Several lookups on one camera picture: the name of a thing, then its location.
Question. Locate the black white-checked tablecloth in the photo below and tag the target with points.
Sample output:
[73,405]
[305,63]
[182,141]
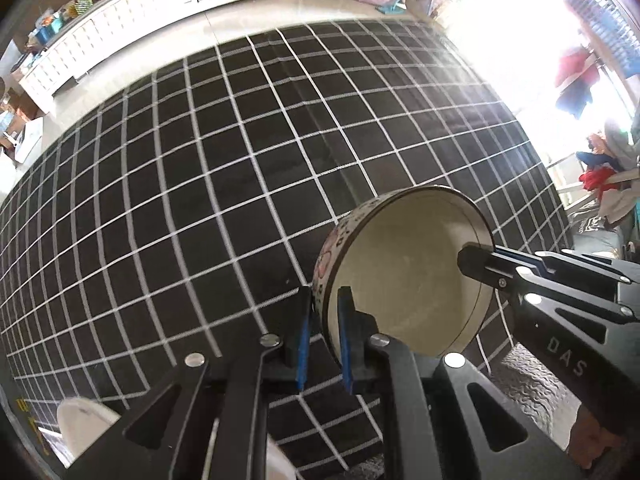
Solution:
[225,185]

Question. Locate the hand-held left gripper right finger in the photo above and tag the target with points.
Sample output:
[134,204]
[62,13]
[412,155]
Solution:
[345,345]

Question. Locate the grey textured cushion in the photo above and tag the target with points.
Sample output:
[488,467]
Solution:
[530,385]

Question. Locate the cream bowl with dark rim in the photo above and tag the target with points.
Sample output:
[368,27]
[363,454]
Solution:
[410,270]

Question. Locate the pile of clothes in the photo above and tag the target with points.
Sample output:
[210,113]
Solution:
[612,180]

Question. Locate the white plate with pink flowers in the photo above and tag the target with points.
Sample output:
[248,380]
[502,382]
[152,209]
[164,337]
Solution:
[85,427]

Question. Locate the person's right hand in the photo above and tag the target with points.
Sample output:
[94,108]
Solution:
[597,427]

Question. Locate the long white cabinet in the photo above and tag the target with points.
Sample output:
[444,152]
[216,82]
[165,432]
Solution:
[110,30]

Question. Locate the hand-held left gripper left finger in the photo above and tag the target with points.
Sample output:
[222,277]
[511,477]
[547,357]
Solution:
[301,355]

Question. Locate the red hanging garment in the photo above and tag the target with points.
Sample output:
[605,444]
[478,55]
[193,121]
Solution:
[575,67]

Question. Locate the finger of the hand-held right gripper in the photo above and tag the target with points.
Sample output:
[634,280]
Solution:
[480,262]
[575,265]

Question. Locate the blue hanging garment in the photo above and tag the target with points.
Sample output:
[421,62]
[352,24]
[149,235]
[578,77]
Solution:
[574,100]

